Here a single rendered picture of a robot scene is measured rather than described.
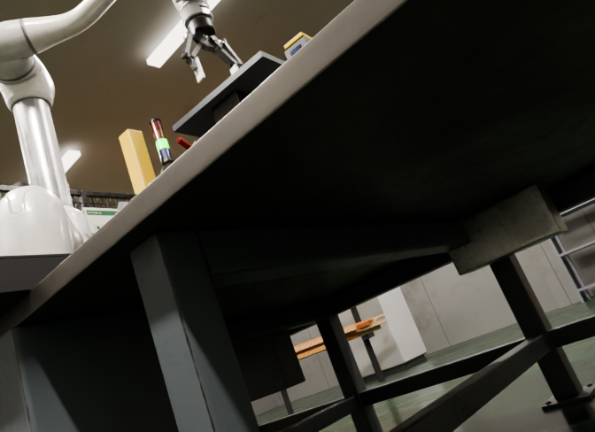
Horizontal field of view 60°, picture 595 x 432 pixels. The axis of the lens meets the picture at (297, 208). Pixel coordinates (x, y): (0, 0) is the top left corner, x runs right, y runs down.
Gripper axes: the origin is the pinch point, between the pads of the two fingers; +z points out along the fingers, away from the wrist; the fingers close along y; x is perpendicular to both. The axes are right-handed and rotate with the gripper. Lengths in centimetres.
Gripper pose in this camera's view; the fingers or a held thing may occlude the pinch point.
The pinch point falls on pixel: (220, 80)
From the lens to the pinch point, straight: 153.5
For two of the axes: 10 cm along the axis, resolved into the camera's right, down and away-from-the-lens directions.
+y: 7.1, -0.5, 7.1
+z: 3.5, 8.9, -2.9
